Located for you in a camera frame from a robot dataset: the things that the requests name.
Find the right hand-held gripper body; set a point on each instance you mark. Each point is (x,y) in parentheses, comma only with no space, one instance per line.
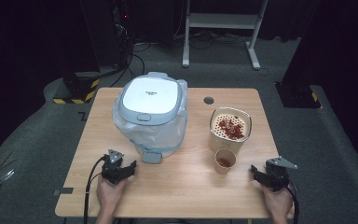
(278,174)

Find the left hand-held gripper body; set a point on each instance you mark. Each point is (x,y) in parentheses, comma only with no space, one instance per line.
(113,169)

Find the clear plastic trash bag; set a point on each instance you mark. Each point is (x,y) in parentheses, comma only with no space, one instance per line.
(155,138)

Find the brown paper cup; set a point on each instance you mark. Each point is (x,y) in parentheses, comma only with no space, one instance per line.
(221,170)

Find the person's left hand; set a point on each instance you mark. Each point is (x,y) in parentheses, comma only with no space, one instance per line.
(110,194)

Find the person's right hand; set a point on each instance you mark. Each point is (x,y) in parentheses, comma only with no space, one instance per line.
(278,202)

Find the beige container with perforated strainer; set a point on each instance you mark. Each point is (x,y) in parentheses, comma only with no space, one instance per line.
(219,144)

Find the pile of red food scraps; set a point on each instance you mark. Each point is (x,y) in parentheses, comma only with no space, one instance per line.
(231,129)

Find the grey tape strip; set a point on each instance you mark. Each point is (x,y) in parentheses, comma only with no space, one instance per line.
(63,191)

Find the black yellow striped stand base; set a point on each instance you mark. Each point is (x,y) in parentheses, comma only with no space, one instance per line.
(80,90)

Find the dark equipment rack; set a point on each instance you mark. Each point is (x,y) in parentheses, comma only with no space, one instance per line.
(122,28)

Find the white metal stand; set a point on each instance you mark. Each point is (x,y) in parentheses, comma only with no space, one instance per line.
(223,21)

